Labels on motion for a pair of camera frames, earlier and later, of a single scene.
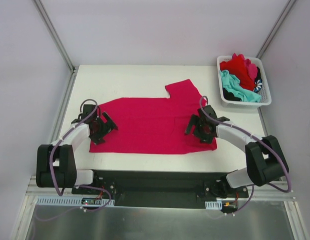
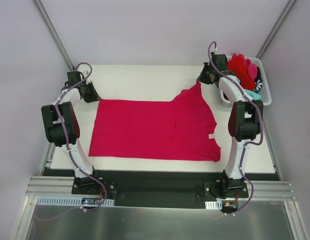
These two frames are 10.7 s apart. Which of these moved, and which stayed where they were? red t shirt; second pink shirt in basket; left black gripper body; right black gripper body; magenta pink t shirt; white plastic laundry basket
Moved: left black gripper body; magenta pink t shirt; right black gripper body
Stayed: second pink shirt in basket; white plastic laundry basket; red t shirt
